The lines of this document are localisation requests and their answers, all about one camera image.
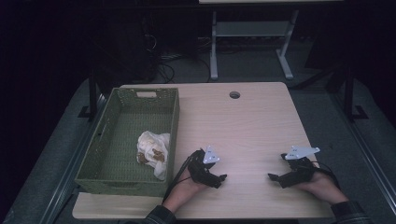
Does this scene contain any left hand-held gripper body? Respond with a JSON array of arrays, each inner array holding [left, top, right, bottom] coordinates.
[[187, 146, 220, 185]]

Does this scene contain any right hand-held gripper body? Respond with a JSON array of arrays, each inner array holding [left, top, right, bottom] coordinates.
[[280, 146, 321, 187]]

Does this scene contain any white printed cloth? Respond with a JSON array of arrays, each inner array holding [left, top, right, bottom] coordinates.
[[135, 130, 172, 182]]

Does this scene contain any green woven storage basket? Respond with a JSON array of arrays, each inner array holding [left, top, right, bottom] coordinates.
[[74, 87, 181, 198]]

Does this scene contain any person's left hand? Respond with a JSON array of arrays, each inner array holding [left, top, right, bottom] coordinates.
[[163, 168, 209, 215]]

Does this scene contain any person's right hand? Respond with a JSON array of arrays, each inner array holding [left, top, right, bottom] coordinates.
[[294, 170, 349, 205]]

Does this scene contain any left hand-held gripper black cable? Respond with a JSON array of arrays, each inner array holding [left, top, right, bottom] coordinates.
[[162, 154, 196, 203]]

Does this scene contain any hand-held gripper black cable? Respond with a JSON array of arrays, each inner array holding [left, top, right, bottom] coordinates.
[[162, 154, 196, 203], [311, 160, 342, 189]]

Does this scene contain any right hand-held gripper black cable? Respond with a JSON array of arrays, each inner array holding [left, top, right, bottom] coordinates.
[[311, 160, 342, 189]]

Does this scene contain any aluminium frame rail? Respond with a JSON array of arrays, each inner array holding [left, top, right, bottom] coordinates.
[[330, 92, 396, 217], [39, 92, 109, 224]]

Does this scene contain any bundle of black floor cables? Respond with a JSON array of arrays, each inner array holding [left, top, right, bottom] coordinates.
[[141, 15, 213, 85]]

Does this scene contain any black metal post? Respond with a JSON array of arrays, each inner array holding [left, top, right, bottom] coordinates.
[[88, 68, 99, 121]]

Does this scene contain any white metal desk frame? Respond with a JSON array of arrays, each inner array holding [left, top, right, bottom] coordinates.
[[209, 9, 300, 81]]

